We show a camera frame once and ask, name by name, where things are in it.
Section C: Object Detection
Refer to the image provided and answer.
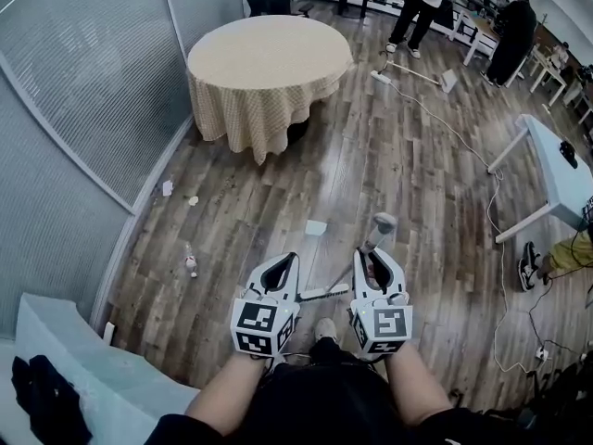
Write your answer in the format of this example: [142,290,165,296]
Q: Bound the glass partition blinds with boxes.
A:
[0,0,242,337]

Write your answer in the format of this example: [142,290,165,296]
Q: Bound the plastic bottle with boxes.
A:
[183,242,200,279]

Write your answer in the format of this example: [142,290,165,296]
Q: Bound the person's right forearm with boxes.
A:
[383,340,453,428]

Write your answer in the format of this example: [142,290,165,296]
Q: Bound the black round table base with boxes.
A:
[284,118,309,148]

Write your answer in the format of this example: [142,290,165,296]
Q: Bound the beige checked tablecloth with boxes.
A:
[186,14,356,166]

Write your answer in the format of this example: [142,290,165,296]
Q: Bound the white bench desk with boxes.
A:
[527,44,572,107]
[451,9,501,68]

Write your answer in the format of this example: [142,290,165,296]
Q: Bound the person's left forearm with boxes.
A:
[184,352,271,437]

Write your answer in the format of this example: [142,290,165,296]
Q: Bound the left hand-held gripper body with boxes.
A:
[230,287,302,359]

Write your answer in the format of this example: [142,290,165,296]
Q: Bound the black device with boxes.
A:
[558,140,580,171]

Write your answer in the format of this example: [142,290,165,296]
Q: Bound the person's white shoe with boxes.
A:
[313,317,339,345]

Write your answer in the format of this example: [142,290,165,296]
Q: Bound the pale blue tablecloth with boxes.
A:
[0,292,201,445]

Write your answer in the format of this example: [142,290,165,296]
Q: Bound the black equipment stand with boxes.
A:
[527,359,593,428]

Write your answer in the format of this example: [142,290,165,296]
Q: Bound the black garment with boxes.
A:
[10,353,94,445]

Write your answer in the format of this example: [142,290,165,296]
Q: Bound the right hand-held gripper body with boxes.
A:
[348,293,413,362]

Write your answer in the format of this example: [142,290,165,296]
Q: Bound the person's black clothing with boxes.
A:
[157,336,557,445]

